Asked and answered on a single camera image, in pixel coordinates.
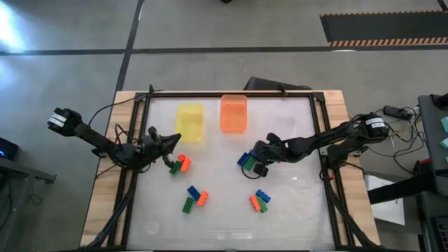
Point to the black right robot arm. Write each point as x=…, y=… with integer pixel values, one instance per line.
x=315, y=143

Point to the grey metal stand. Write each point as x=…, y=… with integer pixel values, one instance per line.
x=28, y=171

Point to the black hazard-striped floor mat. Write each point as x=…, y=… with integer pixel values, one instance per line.
x=385, y=28

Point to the backlit keyboard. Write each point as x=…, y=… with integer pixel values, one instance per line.
x=441, y=234

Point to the black rounded object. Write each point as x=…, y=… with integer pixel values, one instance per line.
x=441, y=101

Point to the black device with blue light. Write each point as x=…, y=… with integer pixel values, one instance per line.
x=8, y=148

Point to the yellow translucent plastic bin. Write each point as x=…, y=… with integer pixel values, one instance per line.
x=189, y=122

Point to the teal foam piece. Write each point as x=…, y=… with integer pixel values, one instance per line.
x=445, y=143
x=445, y=124

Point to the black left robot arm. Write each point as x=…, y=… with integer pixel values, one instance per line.
x=101, y=140

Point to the black beam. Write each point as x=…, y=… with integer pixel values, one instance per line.
x=399, y=189

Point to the black power adapter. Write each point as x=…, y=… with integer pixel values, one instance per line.
x=393, y=111

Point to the grey side table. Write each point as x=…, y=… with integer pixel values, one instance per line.
x=432, y=140

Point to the black frame clamp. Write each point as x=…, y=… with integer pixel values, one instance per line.
x=151, y=89
x=283, y=90

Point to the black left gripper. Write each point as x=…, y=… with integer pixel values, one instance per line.
x=154, y=148

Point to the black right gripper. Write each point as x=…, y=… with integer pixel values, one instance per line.
x=273, y=150

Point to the white paper sheet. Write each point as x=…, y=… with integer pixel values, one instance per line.
x=385, y=210

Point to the small red object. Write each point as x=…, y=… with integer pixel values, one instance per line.
x=424, y=162

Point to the orange toy brick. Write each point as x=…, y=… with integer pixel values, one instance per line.
x=254, y=203
x=186, y=165
x=202, y=198

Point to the black aluminium table frame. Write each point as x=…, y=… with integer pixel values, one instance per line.
x=227, y=94

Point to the green toy brick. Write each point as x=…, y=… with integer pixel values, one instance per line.
x=263, y=207
x=188, y=205
x=175, y=168
x=250, y=163

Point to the orange translucent plastic bin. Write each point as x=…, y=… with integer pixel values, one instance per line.
x=234, y=115

